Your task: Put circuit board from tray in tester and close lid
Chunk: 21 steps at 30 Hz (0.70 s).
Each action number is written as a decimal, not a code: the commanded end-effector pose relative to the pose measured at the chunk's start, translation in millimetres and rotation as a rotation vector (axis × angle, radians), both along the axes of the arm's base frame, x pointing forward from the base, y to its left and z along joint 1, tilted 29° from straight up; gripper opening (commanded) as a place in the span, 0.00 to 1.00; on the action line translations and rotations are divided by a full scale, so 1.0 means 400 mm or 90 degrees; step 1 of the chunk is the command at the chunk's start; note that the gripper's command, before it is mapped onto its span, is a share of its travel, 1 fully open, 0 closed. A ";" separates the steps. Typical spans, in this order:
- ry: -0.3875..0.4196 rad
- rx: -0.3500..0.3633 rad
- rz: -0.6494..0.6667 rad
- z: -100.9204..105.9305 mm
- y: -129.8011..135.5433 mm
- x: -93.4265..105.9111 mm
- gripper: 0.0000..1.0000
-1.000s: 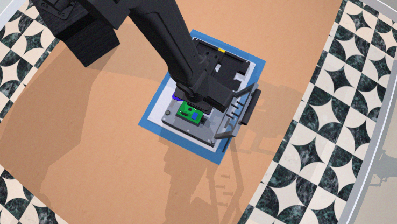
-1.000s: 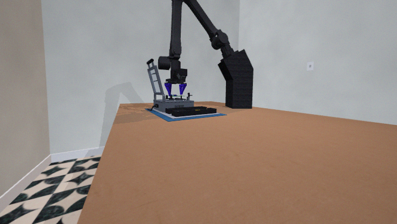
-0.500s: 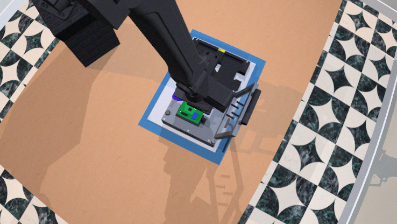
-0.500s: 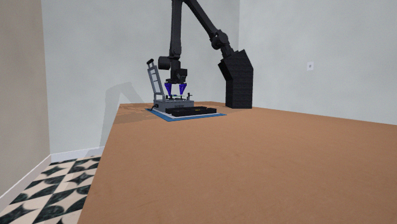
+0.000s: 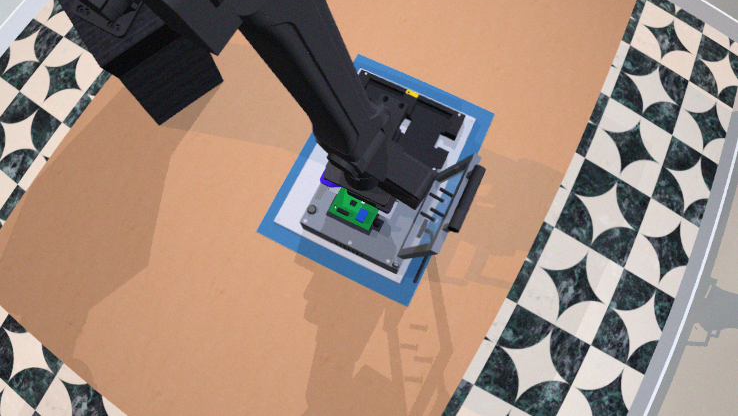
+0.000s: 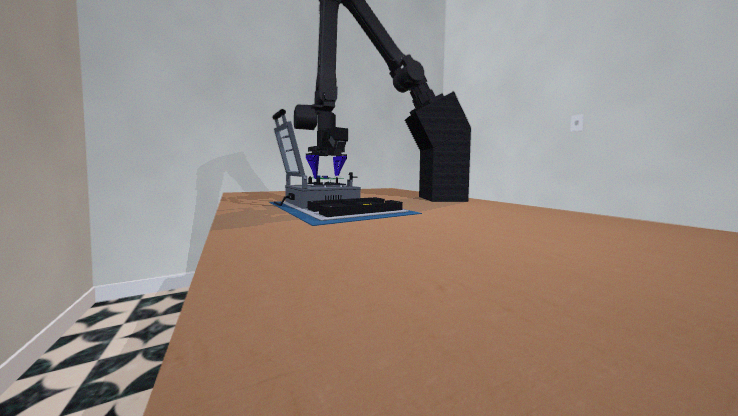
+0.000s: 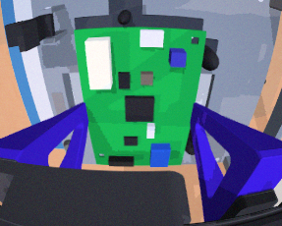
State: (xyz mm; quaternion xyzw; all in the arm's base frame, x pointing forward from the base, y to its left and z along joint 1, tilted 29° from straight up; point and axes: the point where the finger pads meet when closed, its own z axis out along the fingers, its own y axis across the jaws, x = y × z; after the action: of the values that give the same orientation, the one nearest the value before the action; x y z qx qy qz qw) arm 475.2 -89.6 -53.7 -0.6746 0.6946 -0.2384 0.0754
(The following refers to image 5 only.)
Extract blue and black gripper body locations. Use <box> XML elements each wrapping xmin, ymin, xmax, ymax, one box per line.
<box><xmin>324</xmin><ymin>161</ymin><xmax>396</xmax><ymax>213</ymax></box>

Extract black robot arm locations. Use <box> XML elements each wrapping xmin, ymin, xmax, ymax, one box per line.
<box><xmin>71</xmin><ymin>0</ymin><xmax>438</xmax><ymax>210</ymax></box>

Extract green circuit board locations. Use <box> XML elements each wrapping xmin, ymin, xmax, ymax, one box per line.
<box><xmin>329</xmin><ymin>187</ymin><xmax>379</xmax><ymax>230</ymax></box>

